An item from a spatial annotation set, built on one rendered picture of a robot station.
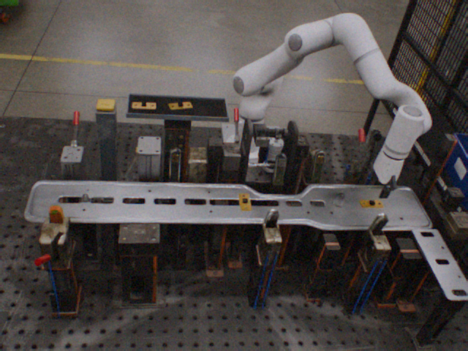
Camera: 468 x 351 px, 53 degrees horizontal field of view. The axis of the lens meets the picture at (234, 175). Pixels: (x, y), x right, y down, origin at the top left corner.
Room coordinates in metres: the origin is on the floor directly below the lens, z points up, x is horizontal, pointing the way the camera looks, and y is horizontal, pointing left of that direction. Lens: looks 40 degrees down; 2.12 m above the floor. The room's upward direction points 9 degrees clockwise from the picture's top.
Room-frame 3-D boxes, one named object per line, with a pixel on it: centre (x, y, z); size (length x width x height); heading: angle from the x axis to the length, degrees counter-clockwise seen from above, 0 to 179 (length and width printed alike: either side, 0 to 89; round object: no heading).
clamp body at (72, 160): (1.24, 0.56, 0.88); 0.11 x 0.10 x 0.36; 12
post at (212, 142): (1.39, 0.09, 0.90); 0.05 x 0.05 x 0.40; 12
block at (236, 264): (1.22, -0.05, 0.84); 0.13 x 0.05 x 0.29; 12
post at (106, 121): (1.43, 0.50, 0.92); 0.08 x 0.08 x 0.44; 12
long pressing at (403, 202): (1.19, -0.03, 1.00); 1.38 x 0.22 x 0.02; 102
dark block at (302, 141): (1.46, -0.23, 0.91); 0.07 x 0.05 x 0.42; 12
